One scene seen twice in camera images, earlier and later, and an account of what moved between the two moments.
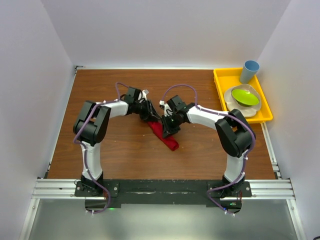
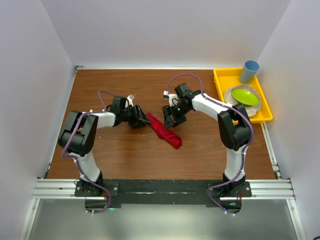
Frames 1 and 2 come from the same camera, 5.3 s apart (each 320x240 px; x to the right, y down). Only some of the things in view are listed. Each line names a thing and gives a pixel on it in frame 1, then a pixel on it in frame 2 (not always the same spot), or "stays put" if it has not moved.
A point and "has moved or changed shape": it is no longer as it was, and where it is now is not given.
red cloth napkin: [169, 141] has moved or changed shape
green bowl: [244, 98] stays put
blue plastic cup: [249, 71] stays put
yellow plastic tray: [227, 79] stays put
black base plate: [118, 192] stays put
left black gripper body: [143, 109] → [129, 115]
